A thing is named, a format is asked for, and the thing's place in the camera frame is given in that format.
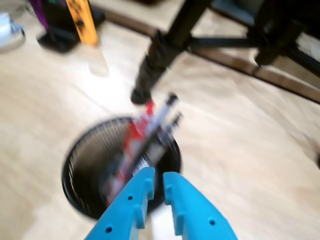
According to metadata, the black stand base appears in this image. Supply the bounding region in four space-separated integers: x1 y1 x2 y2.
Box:
37 0 106 53

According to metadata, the red white retractable pen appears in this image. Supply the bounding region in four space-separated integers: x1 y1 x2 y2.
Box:
104 98 157 206

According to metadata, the orange yellow flat board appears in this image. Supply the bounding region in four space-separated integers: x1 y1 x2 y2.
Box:
65 0 99 47

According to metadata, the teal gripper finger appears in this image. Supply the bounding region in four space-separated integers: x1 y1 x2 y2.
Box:
84 167 156 240
162 171 239 240

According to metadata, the grey grip clear retractable pen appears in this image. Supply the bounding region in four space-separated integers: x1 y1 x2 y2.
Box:
147 111 185 166

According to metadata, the black mesh pen holder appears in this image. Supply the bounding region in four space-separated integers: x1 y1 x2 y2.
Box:
61 115 183 221

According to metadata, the black tripod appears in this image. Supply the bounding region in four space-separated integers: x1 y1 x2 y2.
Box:
131 0 320 105

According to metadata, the white grey object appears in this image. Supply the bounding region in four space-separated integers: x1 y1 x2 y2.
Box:
0 12 26 54

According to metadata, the clear capped black gel pen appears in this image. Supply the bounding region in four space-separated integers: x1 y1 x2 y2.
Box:
132 92 179 176

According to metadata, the purple strap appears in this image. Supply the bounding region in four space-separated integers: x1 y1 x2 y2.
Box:
28 0 50 30

